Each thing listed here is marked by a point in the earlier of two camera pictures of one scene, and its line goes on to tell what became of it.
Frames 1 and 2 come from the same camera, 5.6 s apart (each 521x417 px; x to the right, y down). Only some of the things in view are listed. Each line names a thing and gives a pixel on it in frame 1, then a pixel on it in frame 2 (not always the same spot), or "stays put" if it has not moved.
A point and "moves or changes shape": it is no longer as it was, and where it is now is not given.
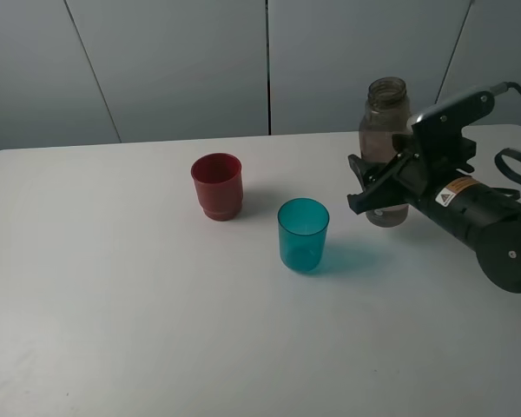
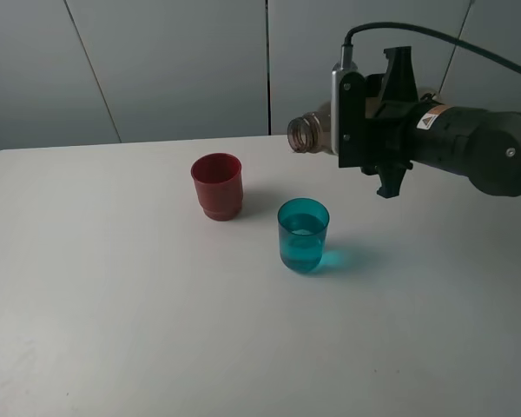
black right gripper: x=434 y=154 → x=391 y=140
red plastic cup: x=219 y=182 stays put
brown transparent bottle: x=385 y=112 moves or changes shape
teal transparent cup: x=303 y=228 stays put
